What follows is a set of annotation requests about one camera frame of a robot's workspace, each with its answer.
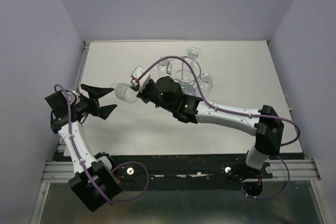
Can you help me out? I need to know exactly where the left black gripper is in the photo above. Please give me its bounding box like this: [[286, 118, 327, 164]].
[[70, 83, 117, 120]]

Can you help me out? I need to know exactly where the clear wine glass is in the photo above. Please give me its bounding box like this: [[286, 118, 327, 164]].
[[111, 83, 138, 103]]

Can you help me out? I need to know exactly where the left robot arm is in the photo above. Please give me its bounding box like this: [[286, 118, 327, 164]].
[[45, 84, 122, 212]]

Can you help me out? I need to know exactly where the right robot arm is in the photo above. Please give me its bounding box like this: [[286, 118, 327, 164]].
[[137, 76, 284, 178]]

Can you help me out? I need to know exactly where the back left wine glass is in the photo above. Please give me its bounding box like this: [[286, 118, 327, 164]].
[[157, 59, 172, 78]]

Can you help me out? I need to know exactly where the chrome wine glass rack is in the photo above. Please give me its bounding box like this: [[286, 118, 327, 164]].
[[167, 56, 202, 96]]

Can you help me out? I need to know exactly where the right hanging wine glass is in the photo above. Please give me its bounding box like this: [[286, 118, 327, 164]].
[[198, 73, 214, 98]]

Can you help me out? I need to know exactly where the back upright wine glass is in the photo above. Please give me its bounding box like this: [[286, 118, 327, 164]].
[[186, 47, 202, 67]]

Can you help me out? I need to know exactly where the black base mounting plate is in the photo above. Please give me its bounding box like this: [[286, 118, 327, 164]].
[[111, 154, 272, 191]]

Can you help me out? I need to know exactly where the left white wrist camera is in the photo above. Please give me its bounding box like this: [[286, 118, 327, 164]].
[[131, 66, 151, 92]]

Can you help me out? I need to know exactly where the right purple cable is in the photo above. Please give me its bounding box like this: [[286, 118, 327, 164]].
[[135, 55, 300, 200]]

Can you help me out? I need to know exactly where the aluminium rail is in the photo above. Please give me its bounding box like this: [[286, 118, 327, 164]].
[[41, 162, 75, 183]]

